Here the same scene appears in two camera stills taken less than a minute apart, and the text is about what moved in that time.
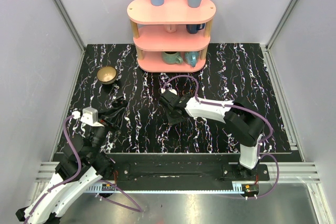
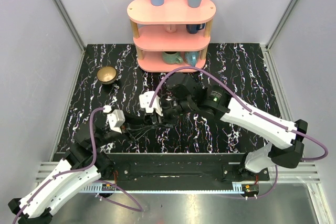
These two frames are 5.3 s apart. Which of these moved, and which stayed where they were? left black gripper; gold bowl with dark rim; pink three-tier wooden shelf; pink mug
Moved: left black gripper
Stayed: pink mug; gold bowl with dark rim; pink three-tier wooden shelf
